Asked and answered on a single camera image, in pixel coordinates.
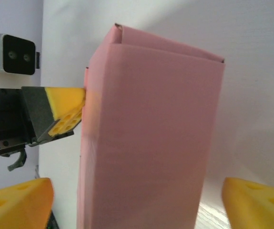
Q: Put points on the pink paper box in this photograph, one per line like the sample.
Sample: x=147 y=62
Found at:
x=151 y=143

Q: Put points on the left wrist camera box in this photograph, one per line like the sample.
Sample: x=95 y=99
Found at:
x=17 y=55

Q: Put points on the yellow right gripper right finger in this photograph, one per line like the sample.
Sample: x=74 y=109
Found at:
x=258 y=207

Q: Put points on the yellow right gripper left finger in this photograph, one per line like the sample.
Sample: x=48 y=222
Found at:
x=15 y=207

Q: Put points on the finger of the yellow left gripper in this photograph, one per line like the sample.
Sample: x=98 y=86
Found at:
x=65 y=97

